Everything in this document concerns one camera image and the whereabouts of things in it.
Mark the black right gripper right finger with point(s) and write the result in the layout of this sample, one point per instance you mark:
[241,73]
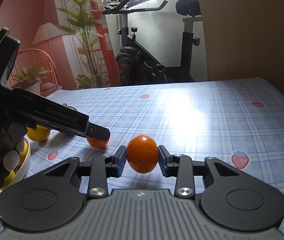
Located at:
[226,195]

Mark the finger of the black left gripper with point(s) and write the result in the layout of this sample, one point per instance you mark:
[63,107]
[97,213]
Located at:
[97,132]

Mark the yellow lemon on table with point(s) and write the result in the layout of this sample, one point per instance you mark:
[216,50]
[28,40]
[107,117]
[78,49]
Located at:
[39,134]

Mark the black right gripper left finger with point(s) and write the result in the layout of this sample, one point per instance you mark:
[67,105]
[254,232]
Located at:
[56,195]

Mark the yellow lemon in bowl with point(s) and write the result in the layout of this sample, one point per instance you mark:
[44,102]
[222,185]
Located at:
[23,153]

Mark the green apple front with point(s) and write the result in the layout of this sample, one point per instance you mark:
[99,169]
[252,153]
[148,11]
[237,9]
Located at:
[8,178]

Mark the orange tangerine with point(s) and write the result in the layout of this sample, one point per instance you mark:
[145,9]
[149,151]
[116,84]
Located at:
[142,154]
[97,143]

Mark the black exercise bike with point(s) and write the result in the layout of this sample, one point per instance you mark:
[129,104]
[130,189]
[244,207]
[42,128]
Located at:
[137,65]

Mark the wooden cabinet panel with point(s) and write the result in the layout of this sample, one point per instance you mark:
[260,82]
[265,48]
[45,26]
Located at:
[244,38]

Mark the blue plaid strawberry tablecloth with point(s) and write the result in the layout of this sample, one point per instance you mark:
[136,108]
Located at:
[240,122]

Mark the dark purple mangosteen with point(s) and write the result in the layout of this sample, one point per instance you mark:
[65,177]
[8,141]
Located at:
[70,107]

